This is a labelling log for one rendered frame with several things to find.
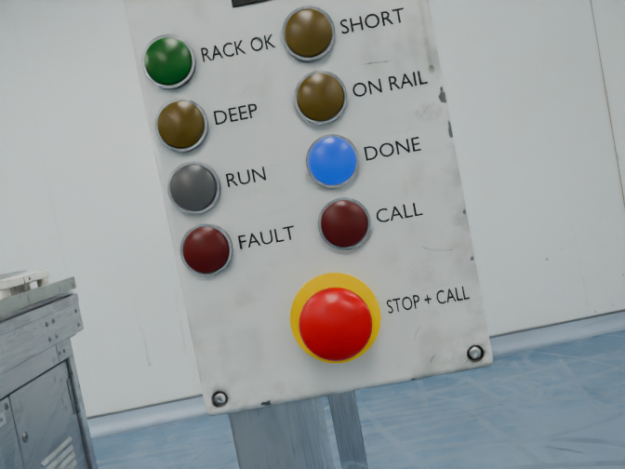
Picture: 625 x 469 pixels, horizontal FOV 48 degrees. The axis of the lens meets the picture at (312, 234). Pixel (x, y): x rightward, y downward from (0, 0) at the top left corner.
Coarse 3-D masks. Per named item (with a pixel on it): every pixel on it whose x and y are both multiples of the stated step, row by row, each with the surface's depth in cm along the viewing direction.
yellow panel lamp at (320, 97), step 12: (300, 84) 40; (312, 84) 39; (324, 84) 39; (336, 84) 39; (300, 96) 39; (312, 96) 39; (324, 96) 39; (336, 96) 39; (300, 108) 40; (312, 108) 39; (324, 108) 39; (336, 108) 39; (324, 120) 40
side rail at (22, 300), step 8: (64, 280) 182; (72, 280) 187; (40, 288) 167; (48, 288) 172; (56, 288) 176; (64, 288) 181; (72, 288) 186; (16, 296) 155; (24, 296) 159; (32, 296) 162; (40, 296) 167; (48, 296) 171; (0, 304) 147; (8, 304) 151; (16, 304) 154; (24, 304) 158; (0, 312) 146; (8, 312) 150
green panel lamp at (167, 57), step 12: (156, 48) 39; (168, 48) 39; (180, 48) 39; (144, 60) 40; (156, 60) 39; (168, 60) 39; (180, 60) 39; (192, 60) 40; (156, 72) 39; (168, 72) 39; (180, 72) 39; (168, 84) 40
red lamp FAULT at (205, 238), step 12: (204, 228) 40; (192, 240) 40; (204, 240) 40; (216, 240) 40; (192, 252) 40; (204, 252) 40; (216, 252) 40; (228, 252) 40; (192, 264) 40; (204, 264) 40; (216, 264) 40
